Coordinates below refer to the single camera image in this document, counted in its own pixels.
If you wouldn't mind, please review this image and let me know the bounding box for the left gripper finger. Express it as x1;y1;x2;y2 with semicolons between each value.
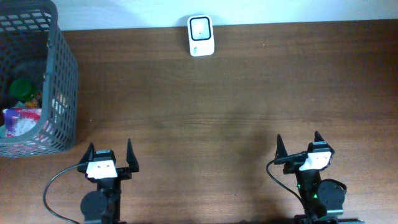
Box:
79;142;95;164
126;139;139;172

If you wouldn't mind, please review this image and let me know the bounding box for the red purple tissue pack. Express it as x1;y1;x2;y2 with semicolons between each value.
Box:
2;108;42;138

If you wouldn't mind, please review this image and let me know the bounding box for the green lid jar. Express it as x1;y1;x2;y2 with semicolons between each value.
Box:
9;78;37;101

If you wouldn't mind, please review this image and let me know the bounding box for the green wet wipes pack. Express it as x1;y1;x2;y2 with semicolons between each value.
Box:
0;124;7;138

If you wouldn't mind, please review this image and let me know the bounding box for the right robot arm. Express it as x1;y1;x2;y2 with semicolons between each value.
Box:
266;131;363;224

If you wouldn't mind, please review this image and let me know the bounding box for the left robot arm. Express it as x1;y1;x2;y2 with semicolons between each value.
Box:
77;140;139;224

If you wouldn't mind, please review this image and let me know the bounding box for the white barcode scanner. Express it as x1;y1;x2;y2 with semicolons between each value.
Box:
187;15;215;57

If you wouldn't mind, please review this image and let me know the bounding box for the grey plastic mesh basket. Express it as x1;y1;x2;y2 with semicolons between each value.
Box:
1;1;79;158

